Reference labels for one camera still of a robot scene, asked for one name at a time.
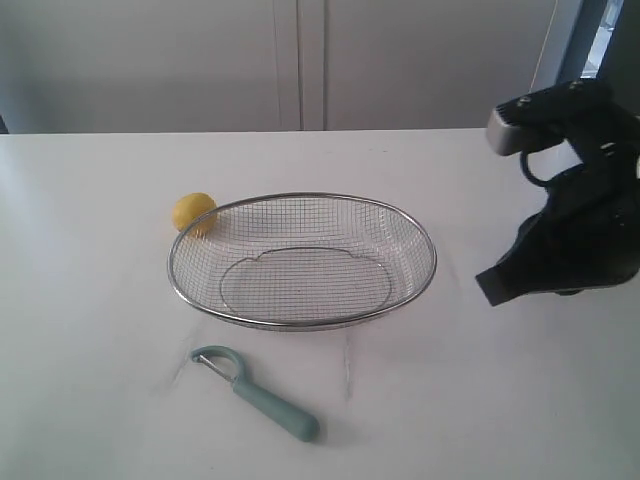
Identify white cabinet doors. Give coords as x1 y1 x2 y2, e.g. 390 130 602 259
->
1 1 580 133

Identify yellow lemon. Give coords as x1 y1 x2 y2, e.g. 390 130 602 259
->
171 192 217 237

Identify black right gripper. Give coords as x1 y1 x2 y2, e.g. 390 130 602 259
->
475 82 639 306

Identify dark window frame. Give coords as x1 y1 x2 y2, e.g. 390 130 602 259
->
550 0 639 114

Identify teal handled peeler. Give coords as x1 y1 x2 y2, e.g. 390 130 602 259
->
190 345 320 442

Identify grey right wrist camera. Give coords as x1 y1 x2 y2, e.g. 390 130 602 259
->
485 82 576 157

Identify oval wire mesh basket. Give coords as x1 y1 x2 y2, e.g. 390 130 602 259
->
167 192 437 331

